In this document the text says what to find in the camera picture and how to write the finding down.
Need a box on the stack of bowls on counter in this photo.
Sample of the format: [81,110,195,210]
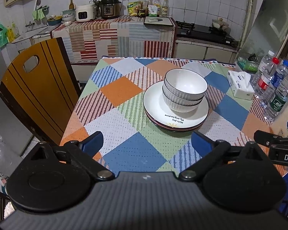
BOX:
[61,9,76,22]

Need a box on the striped counter cloth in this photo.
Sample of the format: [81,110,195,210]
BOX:
[50,17,176,64]

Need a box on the green plastic bag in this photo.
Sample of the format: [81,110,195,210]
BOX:
[0,20,9,47]

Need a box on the green plastic basket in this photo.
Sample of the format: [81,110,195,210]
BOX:
[237,56,261,73]

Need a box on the yellow green food packet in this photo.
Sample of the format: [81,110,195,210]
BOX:
[127,1,139,17]

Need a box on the cream cooking pot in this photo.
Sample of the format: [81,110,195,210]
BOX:
[212,17,230,32]

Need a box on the red label water bottle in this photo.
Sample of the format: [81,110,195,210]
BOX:
[254,57,279,99]

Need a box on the bunny carrot print plate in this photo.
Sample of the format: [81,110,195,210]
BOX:
[145,111,207,133]

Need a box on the black gas stove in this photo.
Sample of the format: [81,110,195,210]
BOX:
[176,21,236,45]

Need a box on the yellow wooden chair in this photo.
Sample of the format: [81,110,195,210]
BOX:
[0,37,83,146]

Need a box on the white kitchen cabinet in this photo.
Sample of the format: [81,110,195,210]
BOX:
[173,38,238,63]

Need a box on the white plate with black rim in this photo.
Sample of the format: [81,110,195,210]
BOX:
[143,80,210,128]

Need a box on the green label water bottle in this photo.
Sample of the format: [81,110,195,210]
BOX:
[263,68,288,122]

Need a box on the green cloth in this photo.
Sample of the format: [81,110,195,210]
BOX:
[32,6,49,21]

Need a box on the white label water bottle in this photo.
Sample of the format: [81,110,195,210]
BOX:
[252,50,274,94]

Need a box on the white rice cooker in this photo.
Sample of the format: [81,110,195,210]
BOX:
[75,3,97,23]

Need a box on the colourful patchwork tablecloth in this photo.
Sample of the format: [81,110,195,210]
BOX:
[59,56,288,176]

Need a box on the white tissue pack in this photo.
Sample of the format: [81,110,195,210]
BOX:
[227,71,255,100]

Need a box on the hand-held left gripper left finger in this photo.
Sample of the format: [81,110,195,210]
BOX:
[30,131,116,182]

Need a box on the metal sheet panel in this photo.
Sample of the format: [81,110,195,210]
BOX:
[239,0,288,61]

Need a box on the dark sauce bottle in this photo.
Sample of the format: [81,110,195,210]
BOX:
[137,0,147,18]

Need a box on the white cutting board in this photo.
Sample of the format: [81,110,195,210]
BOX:
[143,16,175,27]

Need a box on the blue label water bottle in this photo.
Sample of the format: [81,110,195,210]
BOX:
[261,60,288,109]

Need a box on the black pressure cooker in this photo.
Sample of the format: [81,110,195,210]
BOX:
[100,0,122,20]

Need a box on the white ribbed bowl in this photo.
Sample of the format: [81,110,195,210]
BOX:
[164,69,208,101]
[162,92,199,113]
[162,81,204,107]

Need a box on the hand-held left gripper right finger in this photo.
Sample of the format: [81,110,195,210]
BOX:
[178,131,271,182]

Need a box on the blue dish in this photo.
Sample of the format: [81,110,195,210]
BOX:
[47,16,63,26]

